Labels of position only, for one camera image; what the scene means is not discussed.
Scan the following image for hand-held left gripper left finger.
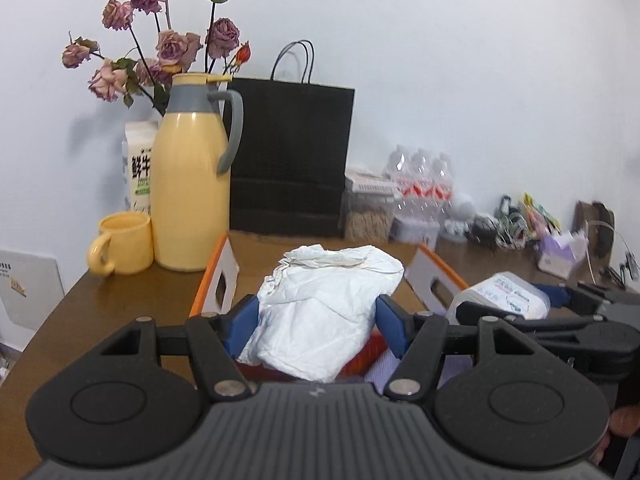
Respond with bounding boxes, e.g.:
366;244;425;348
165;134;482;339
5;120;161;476
100;294;261;403

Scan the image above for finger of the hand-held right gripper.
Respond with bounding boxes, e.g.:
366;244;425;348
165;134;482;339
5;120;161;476
455;300;601;337
534;282;640;317

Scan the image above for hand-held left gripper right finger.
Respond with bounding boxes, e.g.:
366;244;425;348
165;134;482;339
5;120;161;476
375;294;538;403

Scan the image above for white wet wipes packet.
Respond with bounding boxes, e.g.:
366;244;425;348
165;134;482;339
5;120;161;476
446;271;552;325

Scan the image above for red cardboard box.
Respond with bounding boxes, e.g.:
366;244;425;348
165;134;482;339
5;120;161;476
189;234;471;393

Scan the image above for white plastic bag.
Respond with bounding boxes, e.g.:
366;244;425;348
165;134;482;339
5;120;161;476
237;244;405;382

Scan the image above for person's right hand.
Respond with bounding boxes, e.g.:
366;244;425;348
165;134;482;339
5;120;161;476
607;406;640;461

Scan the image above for purple tissue box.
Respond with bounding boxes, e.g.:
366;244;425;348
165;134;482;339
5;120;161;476
537;230;590;280

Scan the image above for dark brown pouch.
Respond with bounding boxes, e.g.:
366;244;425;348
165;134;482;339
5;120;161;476
574;200;617;273

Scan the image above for colourful packets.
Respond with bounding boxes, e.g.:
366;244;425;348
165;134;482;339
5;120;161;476
520;192;562;236

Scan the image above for white plastic tub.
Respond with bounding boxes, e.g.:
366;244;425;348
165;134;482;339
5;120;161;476
390;215;442;247

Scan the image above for clear container with white lid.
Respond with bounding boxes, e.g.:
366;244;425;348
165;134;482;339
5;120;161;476
342;166;401;242

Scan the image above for yellow mug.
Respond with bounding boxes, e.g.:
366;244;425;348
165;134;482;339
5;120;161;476
87;211;154;277

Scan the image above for yellow thermos jug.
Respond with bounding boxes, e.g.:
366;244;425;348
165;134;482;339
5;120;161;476
150;72;245;273

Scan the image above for black paper bag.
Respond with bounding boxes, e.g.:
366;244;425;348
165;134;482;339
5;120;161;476
222;40;356;239

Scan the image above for white milk carton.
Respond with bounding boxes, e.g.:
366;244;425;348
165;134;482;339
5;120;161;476
122;120;162;216

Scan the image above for dried rose bouquet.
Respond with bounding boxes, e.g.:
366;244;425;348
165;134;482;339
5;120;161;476
61;0;251;116

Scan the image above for tangle of cables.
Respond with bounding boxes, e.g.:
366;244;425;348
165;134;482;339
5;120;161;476
470;195;531;251

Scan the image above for white round camera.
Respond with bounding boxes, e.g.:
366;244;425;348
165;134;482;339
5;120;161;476
447;195;478;238

